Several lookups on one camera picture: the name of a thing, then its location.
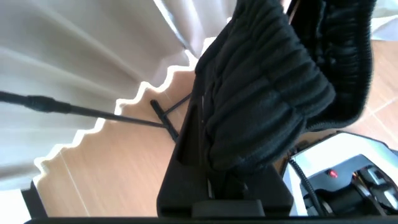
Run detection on black shorts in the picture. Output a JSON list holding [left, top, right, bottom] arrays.
[[189, 0, 377, 200]]

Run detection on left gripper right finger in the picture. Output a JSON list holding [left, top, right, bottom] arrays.
[[245, 164, 295, 217]]

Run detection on beige curtain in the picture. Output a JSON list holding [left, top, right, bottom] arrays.
[[0, 0, 239, 191]]

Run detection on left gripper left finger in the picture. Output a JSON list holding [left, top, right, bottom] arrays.
[[157, 93, 212, 218]]

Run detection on black clothes rack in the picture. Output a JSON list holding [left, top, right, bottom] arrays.
[[0, 90, 193, 143]]

